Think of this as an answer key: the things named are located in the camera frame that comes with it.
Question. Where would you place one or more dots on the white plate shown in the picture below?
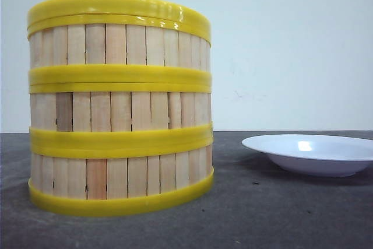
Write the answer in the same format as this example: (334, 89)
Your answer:
(315, 155)

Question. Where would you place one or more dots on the bamboo steamer basket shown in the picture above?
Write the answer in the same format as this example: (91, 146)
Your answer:
(116, 187)
(101, 38)
(136, 121)

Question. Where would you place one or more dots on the woven bamboo steamer lid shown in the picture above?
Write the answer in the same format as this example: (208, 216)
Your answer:
(154, 13)

